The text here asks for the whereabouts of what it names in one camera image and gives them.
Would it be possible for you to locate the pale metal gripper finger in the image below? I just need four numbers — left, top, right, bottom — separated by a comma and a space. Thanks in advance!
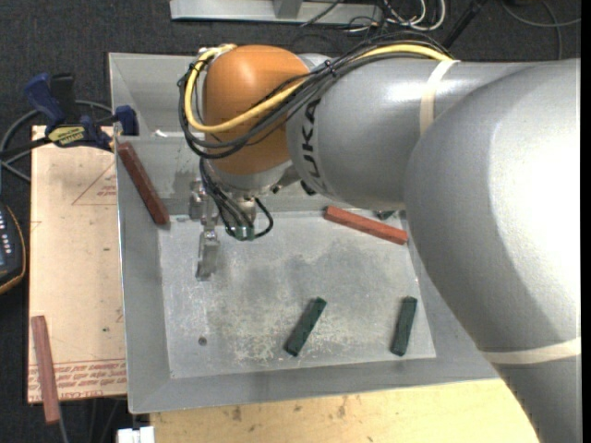
195, 229, 223, 281
187, 178, 218, 230

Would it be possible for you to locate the brown cardboard board, red print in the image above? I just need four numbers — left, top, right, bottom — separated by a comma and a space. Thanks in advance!
27, 125, 128, 405

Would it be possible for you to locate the dark green flat block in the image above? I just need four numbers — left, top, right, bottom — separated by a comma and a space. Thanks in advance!
389, 295, 419, 358
283, 296, 329, 358

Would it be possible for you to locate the grey metal bin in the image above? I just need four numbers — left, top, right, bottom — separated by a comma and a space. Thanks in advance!
108, 52, 501, 415

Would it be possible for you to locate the red-brown flat block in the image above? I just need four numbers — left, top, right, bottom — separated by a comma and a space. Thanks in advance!
322, 205, 410, 246
30, 315, 63, 426
116, 141, 172, 226

